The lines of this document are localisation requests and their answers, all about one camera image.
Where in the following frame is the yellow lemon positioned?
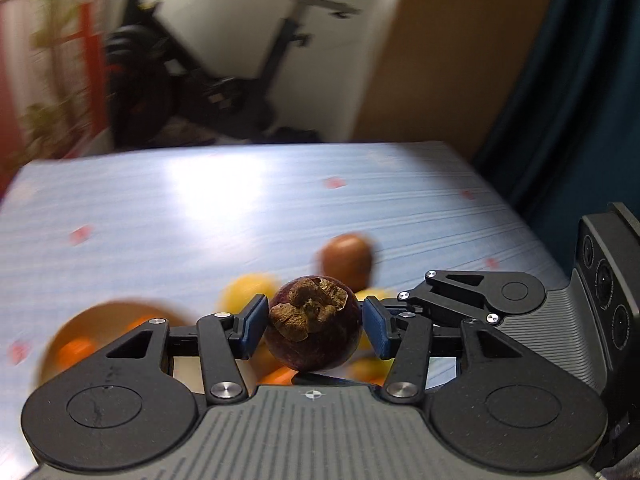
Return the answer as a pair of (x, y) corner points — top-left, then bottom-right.
(216, 273), (280, 314)
(352, 286), (399, 352)

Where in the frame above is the dark purple mangosteen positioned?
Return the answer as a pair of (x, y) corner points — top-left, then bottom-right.
(264, 275), (362, 372)

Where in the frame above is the small orange mandarin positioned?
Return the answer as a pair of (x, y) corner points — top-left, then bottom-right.
(126, 314), (156, 332)
(56, 337), (96, 370)

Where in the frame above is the beige round plate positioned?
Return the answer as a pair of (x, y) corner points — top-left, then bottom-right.
(36, 298), (195, 386)

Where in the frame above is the yellow green apple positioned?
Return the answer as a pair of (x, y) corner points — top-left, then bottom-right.
(347, 356), (394, 386)

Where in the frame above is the red brown apple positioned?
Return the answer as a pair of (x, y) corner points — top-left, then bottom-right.
(317, 233), (375, 292)

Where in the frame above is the blue plaid tablecloth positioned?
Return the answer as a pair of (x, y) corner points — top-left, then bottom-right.
(1, 142), (566, 479)

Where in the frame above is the wooden door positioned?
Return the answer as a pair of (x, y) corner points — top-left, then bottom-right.
(352, 0), (550, 157)

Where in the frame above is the black exercise bike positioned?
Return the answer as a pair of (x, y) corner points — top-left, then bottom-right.
(104, 0), (362, 150)

